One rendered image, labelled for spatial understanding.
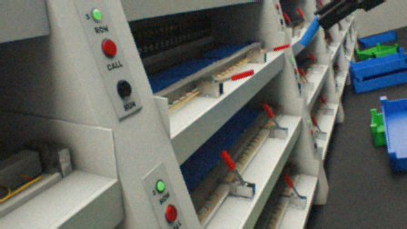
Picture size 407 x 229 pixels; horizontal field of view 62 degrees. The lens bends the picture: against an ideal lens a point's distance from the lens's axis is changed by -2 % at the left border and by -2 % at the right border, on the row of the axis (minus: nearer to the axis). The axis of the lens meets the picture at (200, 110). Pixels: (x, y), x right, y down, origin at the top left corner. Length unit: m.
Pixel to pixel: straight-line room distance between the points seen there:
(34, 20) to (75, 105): 0.08
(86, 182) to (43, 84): 0.10
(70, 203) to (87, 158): 0.05
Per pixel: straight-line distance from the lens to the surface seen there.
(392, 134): 1.35
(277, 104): 0.99
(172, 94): 0.51
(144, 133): 0.37
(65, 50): 0.33
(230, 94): 0.58
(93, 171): 0.35
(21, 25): 0.32
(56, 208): 0.31
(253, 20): 0.97
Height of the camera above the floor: 0.56
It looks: 11 degrees down
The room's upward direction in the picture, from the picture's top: 18 degrees counter-clockwise
